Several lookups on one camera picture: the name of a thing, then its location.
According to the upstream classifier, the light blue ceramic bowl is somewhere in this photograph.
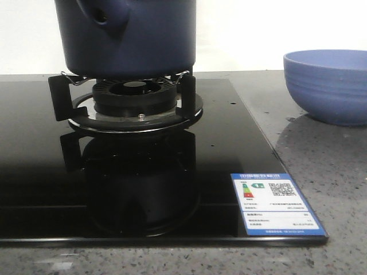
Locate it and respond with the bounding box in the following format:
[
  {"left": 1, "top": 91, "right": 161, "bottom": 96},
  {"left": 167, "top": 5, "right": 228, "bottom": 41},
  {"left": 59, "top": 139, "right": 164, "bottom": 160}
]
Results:
[{"left": 283, "top": 49, "right": 366, "bottom": 126}]

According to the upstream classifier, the black pot support grate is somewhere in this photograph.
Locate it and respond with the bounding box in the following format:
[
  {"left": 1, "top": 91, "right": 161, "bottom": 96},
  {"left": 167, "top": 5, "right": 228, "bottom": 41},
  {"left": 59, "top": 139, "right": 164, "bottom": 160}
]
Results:
[{"left": 48, "top": 71, "right": 203, "bottom": 135}]

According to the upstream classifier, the dark blue cooking pot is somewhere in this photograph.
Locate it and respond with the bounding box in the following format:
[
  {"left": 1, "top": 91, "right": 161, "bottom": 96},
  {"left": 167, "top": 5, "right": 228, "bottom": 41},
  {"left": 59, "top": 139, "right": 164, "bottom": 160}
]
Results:
[{"left": 55, "top": 1, "right": 196, "bottom": 79}]

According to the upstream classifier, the black burner head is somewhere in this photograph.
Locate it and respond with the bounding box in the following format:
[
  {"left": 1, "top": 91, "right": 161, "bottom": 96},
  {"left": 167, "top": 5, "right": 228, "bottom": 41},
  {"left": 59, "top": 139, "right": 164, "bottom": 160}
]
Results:
[{"left": 92, "top": 80, "right": 177, "bottom": 117}]

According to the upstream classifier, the blue energy label sticker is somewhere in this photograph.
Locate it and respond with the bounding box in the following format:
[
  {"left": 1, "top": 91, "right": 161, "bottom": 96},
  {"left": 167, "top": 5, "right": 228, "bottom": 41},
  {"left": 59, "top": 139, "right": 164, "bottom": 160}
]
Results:
[{"left": 231, "top": 173, "right": 327, "bottom": 237}]

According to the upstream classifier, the black glass gas stove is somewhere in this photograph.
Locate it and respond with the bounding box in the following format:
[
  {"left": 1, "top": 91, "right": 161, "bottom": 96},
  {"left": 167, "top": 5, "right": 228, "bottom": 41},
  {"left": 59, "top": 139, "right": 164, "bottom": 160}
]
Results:
[{"left": 1, "top": 79, "right": 328, "bottom": 246}]

